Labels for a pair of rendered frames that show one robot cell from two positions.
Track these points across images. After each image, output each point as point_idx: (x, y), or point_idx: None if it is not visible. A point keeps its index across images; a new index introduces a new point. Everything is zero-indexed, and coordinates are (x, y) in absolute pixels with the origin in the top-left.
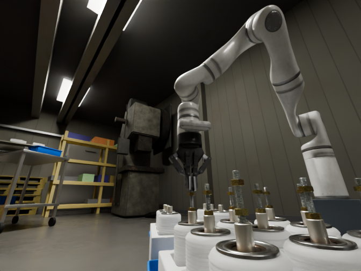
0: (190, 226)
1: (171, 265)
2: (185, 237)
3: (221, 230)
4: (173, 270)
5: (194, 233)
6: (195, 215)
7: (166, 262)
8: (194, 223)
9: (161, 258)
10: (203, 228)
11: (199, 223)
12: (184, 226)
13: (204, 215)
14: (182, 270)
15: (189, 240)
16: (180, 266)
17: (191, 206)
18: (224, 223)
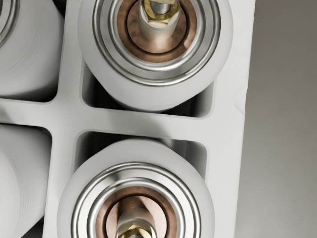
0: (168, 169)
1: (223, 156)
2: (228, 54)
3: (121, 10)
4: (225, 122)
5: (218, 6)
6: (128, 216)
7: (229, 184)
8: (153, 166)
9: (234, 225)
10: (161, 63)
11: (131, 162)
12: (190, 178)
13: (180, 7)
14: (203, 118)
15: (230, 10)
16: (202, 140)
17: (141, 237)
18: (1, 179)
